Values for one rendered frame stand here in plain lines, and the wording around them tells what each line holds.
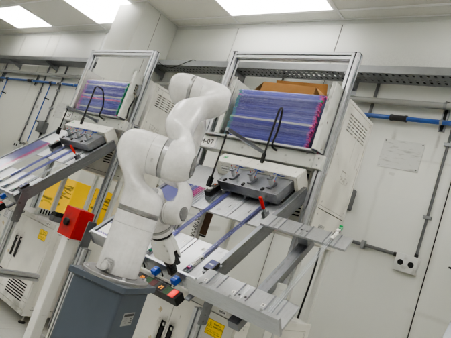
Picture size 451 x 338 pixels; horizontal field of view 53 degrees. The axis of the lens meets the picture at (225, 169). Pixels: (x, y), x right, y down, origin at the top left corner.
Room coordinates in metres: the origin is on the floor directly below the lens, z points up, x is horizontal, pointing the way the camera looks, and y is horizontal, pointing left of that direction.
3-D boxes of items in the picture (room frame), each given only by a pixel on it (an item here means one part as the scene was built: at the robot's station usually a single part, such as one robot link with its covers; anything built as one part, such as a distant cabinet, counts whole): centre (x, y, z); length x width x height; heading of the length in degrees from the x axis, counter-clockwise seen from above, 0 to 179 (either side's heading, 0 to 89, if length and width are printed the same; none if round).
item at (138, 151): (1.33, 0.23, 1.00); 0.19 x 0.12 x 0.24; 85
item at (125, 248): (1.33, 0.19, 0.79); 0.19 x 0.19 x 0.18
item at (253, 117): (2.22, -0.16, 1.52); 0.51 x 0.13 x 0.27; 49
